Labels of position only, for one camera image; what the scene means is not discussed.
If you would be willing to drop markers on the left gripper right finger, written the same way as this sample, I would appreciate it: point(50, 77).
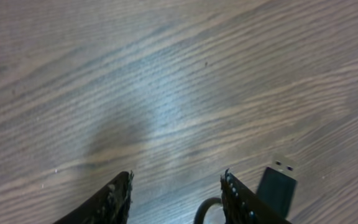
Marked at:
point(269, 205)

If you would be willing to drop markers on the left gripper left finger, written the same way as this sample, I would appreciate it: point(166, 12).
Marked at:
point(109, 205)

